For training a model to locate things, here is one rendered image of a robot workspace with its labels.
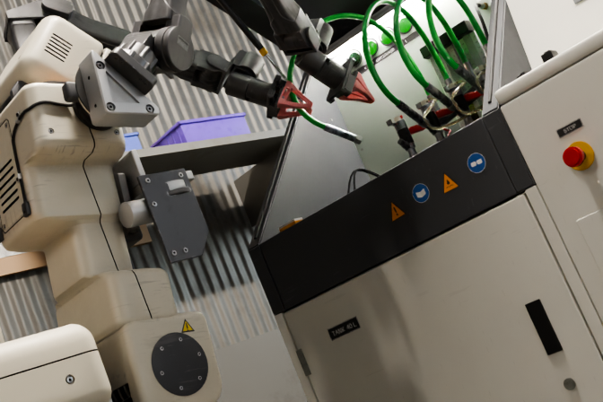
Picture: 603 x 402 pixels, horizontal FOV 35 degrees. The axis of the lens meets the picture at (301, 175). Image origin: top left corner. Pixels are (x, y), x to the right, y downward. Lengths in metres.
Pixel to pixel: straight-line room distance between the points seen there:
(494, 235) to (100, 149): 0.75
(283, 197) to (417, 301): 0.51
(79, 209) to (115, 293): 0.16
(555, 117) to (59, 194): 0.87
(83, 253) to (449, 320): 0.73
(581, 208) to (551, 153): 0.11
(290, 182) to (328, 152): 0.22
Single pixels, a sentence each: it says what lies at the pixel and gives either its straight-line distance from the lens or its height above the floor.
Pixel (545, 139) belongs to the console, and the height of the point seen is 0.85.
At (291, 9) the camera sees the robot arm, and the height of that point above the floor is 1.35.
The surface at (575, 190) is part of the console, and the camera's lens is 1.78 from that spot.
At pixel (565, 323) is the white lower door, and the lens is 1.82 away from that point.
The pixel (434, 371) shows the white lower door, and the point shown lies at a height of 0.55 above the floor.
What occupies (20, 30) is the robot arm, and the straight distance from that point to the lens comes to 2.19.
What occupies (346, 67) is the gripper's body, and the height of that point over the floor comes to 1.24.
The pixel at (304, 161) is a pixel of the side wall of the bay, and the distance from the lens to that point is 2.43.
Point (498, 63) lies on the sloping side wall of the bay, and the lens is 1.95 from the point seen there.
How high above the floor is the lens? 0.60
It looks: 12 degrees up
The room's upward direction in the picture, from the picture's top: 23 degrees counter-clockwise
